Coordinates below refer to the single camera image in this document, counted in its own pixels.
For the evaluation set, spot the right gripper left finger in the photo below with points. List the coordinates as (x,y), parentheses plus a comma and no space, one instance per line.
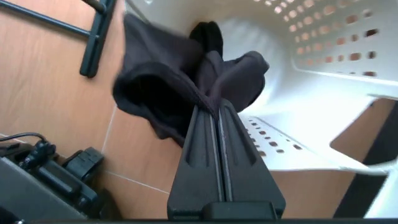
(196,180)

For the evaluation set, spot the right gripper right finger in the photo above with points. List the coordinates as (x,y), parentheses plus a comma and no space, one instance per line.
(252,180)

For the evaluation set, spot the black garment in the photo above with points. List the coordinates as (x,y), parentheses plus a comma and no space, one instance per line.
(155,87)

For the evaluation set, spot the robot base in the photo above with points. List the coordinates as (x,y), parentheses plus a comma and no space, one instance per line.
(31,193)

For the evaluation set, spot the white laundry basket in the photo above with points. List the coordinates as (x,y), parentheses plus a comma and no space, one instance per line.
(311,102)

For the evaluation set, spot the black clothes rack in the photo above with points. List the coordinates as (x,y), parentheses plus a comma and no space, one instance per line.
(93,49)

